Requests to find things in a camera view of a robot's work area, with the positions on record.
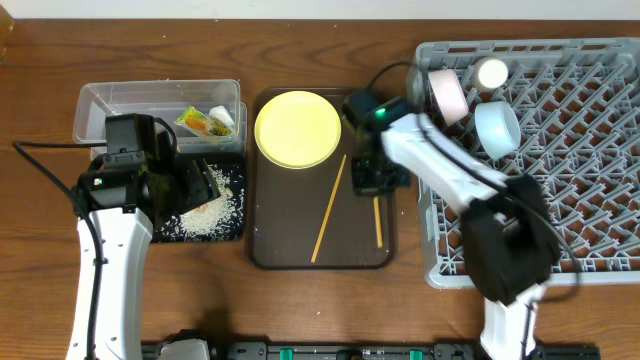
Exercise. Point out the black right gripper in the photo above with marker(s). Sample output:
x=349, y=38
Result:
x=370, y=178

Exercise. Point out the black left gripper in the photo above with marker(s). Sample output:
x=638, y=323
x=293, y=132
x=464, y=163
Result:
x=201, y=186

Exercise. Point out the green snack wrapper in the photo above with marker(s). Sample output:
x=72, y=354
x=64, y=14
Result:
x=200, y=124

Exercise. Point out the yellow plate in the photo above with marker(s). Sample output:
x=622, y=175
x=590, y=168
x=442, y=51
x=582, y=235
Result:
x=297, y=129

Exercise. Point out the light blue bowl with rice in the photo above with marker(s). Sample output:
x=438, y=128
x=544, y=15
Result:
x=497, y=128

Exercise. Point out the pale green cup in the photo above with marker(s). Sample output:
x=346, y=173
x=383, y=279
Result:
x=489, y=73

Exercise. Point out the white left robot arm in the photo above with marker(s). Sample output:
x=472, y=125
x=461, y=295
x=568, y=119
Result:
x=122, y=200

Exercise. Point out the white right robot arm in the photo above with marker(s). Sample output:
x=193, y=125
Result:
x=508, y=241

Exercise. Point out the grey dishwasher rack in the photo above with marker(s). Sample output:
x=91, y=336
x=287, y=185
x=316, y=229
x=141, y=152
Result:
x=577, y=101

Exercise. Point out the pile of white rice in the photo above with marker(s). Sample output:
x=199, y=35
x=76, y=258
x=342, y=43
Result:
x=212, y=210

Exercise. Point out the black tray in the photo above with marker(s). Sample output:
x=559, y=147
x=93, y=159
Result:
x=225, y=225

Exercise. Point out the clear plastic bin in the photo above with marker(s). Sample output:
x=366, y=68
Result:
x=168, y=100

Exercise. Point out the brown serving tray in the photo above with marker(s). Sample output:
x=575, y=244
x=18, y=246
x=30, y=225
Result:
x=288, y=206

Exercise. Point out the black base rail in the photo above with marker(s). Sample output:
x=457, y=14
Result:
x=438, y=351

